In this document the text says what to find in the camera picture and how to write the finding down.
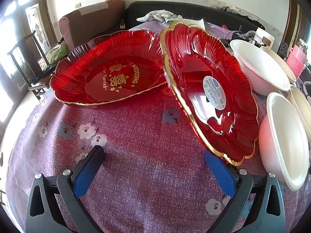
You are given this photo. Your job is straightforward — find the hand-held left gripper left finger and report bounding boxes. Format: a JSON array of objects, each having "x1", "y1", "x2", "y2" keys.
[{"x1": 25, "y1": 145, "x2": 105, "y2": 233}]

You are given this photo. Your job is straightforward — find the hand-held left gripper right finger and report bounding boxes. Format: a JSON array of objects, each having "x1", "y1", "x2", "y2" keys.
[{"x1": 205, "y1": 150, "x2": 286, "y2": 233}]

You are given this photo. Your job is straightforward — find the white plastic bowl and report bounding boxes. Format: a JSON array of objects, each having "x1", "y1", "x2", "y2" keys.
[
  {"x1": 230, "y1": 39, "x2": 291, "y2": 96},
  {"x1": 259, "y1": 92, "x2": 309, "y2": 191}
]

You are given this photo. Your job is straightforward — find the red heart-shaped glass plate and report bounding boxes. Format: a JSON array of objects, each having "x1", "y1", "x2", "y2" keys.
[{"x1": 49, "y1": 28, "x2": 168, "y2": 106}]

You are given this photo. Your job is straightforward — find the cream plastic bowl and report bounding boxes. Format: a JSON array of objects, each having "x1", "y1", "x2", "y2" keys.
[
  {"x1": 261, "y1": 46, "x2": 297, "y2": 85},
  {"x1": 288, "y1": 85, "x2": 311, "y2": 139}
]

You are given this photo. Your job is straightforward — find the purple floral tablecloth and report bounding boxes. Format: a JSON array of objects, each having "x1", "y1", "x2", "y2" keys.
[{"x1": 5, "y1": 21, "x2": 311, "y2": 233}]

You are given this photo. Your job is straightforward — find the green patterned cushion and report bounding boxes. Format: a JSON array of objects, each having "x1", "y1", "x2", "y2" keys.
[{"x1": 46, "y1": 41, "x2": 67, "y2": 63}]

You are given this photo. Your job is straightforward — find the dark wooden chair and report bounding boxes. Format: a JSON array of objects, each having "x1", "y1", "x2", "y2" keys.
[{"x1": 7, "y1": 30, "x2": 59, "y2": 100}]

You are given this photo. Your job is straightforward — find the bottle in pink knitted sleeve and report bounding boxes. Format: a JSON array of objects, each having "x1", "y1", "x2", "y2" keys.
[{"x1": 286, "y1": 38, "x2": 308, "y2": 78}]

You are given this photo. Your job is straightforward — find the black motor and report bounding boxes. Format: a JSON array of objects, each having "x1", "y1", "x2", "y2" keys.
[{"x1": 232, "y1": 30, "x2": 254, "y2": 45}]

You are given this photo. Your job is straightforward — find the white plastic jar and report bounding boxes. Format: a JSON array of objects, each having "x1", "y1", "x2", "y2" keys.
[{"x1": 254, "y1": 27, "x2": 275, "y2": 50}]

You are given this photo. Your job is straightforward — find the white plastic sheet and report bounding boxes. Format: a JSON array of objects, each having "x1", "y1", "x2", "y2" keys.
[{"x1": 180, "y1": 18, "x2": 206, "y2": 28}]

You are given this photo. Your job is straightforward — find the brown armchair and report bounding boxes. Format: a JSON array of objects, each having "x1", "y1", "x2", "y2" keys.
[{"x1": 58, "y1": 0, "x2": 125, "y2": 52}]

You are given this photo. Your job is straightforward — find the black sofa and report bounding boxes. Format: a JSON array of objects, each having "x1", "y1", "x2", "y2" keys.
[{"x1": 123, "y1": 1, "x2": 265, "y2": 33}]

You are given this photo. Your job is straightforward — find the wooden glazed door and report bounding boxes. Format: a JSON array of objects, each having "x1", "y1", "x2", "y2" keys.
[{"x1": 0, "y1": 0, "x2": 52, "y2": 127}]

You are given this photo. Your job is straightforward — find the white crumpled gloves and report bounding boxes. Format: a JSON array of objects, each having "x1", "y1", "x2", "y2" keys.
[{"x1": 136, "y1": 10, "x2": 183, "y2": 25}]

